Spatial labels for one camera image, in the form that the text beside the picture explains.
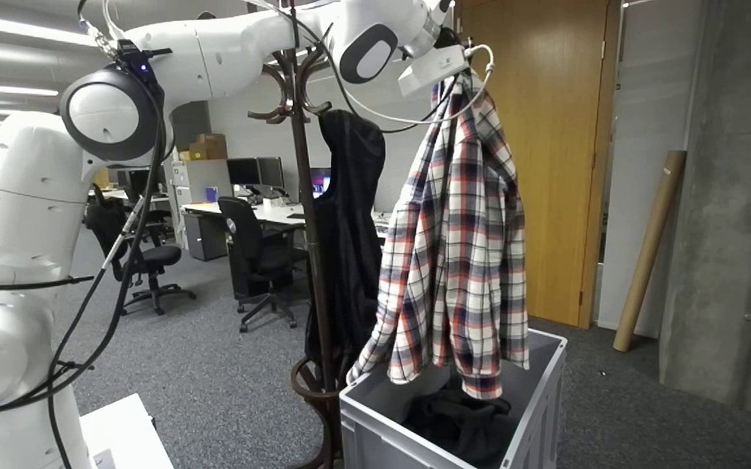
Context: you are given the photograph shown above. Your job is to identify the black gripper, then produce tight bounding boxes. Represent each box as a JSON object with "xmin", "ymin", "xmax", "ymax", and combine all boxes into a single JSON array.
[{"xmin": 430, "ymin": 23, "xmax": 484, "ymax": 115}]

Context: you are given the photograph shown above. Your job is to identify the red white plaid shirt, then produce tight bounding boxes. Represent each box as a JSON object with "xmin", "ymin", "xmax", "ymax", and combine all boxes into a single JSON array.
[{"xmin": 343, "ymin": 78, "xmax": 533, "ymax": 403}]

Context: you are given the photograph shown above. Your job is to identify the white robot base platform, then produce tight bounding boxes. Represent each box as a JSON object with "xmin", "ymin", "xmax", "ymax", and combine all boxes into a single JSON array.
[{"xmin": 76, "ymin": 394, "xmax": 177, "ymax": 469}]

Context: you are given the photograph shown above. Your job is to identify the dark wooden coat rack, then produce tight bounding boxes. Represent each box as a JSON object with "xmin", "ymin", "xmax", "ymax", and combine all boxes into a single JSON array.
[{"xmin": 244, "ymin": 0, "xmax": 348, "ymax": 469}]

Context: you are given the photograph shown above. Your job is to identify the grey plastic laundry basket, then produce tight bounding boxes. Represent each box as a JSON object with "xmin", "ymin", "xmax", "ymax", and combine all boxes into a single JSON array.
[{"xmin": 335, "ymin": 326, "xmax": 570, "ymax": 469}]

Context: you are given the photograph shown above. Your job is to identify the wooden door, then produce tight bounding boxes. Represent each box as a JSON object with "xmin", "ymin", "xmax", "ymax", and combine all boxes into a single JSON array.
[{"xmin": 454, "ymin": 0, "xmax": 615, "ymax": 332}]

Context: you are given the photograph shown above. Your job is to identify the black hanging jacket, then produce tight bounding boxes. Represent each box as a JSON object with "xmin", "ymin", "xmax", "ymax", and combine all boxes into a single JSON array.
[{"xmin": 303, "ymin": 108, "xmax": 387, "ymax": 386}]

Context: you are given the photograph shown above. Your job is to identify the black computer monitor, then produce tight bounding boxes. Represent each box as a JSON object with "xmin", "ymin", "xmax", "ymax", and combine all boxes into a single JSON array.
[{"xmin": 224, "ymin": 154, "xmax": 288, "ymax": 187}]

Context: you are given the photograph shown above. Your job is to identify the brown cardboard box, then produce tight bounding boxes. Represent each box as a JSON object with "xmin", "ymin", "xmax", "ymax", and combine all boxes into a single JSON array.
[{"xmin": 185, "ymin": 131, "xmax": 230, "ymax": 165}]

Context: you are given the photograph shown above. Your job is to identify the white office desk row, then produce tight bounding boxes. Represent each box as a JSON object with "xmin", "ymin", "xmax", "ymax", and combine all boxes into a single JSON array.
[{"xmin": 179, "ymin": 197, "xmax": 309, "ymax": 267}]

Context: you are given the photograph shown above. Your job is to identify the dark clothes pile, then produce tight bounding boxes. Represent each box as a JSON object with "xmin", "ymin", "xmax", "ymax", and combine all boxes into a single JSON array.
[{"xmin": 399, "ymin": 373, "xmax": 518, "ymax": 469}]

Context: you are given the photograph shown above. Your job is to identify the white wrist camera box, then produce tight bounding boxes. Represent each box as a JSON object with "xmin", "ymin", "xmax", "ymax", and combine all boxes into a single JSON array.
[{"xmin": 394, "ymin": 42, "xmax": 475, "ymax": 100}]

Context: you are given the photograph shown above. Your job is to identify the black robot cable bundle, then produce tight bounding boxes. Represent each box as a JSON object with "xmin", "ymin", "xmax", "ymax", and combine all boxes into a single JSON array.
[{"xmin": 0, "ymin": 33, "xmax": 173, "ymax": 469}]

